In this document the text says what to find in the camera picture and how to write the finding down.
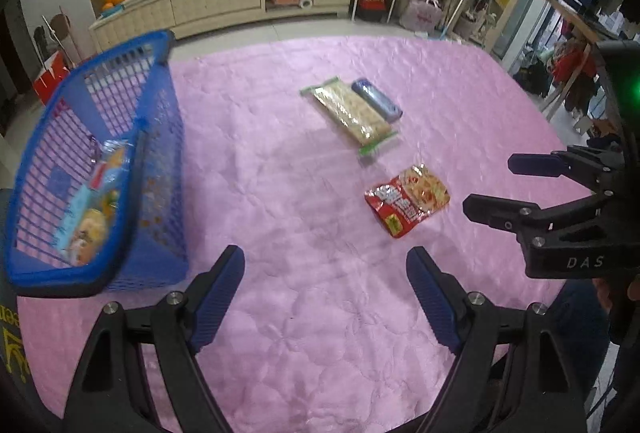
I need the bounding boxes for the long clear cracker packet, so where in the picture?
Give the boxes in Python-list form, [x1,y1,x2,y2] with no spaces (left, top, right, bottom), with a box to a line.
[300,77,401,160]

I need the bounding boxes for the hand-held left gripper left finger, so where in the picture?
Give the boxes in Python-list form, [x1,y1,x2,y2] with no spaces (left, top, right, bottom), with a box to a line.
[62,244,247,433]

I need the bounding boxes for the beige pictured snack packet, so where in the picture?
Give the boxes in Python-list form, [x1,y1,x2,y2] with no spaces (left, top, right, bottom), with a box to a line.
[67,208,115,265]

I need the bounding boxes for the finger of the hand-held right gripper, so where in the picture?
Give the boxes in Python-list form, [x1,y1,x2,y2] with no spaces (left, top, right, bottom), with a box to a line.
[461,194,616,240]
[507,145,626,191]

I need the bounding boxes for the printed gift bag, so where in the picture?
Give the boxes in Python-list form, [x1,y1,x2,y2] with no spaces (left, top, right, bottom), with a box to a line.
[401,0,445,32]

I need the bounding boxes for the dark cloth yellow print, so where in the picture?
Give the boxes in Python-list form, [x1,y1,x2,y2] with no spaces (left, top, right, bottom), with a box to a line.
[0,188,36,389]

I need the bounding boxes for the red garment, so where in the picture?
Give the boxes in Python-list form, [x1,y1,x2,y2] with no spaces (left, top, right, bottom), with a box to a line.
[552,45,598,84]

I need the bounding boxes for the red noodle snack packet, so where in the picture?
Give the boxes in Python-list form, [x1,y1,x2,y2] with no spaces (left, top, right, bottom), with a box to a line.
[364,163,452,240]

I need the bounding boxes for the person's blue trouser leg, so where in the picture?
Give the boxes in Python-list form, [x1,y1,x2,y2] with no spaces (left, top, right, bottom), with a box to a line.
[550,280,611,366]

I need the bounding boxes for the cream tv cabinet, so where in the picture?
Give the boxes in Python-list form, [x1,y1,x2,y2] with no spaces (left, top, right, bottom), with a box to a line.
[90,0,357,54]

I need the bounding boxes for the pink quilted tablecloth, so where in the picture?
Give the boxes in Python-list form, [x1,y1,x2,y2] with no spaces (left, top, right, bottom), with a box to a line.
[15,34,626,433]

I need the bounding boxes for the black bag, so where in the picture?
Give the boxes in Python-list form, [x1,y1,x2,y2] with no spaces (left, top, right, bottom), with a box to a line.
[515,58,553,96]

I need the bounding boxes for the blue purple snack packet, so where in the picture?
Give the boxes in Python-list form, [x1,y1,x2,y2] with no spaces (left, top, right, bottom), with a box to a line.
[351,79,404,122]

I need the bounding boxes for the red cardboard box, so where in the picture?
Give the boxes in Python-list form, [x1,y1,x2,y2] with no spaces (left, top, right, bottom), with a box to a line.
[32,50,71,106]

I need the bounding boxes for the person's right hand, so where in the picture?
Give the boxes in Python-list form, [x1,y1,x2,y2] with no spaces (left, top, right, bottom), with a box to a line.
[594,279,615,314]

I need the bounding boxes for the blue plastic basket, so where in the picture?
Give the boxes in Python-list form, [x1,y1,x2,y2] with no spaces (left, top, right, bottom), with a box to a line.
[2,29,191,298]

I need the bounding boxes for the wooden clothes rack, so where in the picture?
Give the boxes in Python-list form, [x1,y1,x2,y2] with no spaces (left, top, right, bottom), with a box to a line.
[540,0,621,124]

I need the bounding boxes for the light blue snack packet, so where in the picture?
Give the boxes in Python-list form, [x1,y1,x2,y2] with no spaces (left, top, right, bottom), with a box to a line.
[57,185,101,255]

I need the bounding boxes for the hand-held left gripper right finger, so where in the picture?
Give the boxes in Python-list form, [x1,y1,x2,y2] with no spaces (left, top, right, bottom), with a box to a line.
[405,246,586,433]

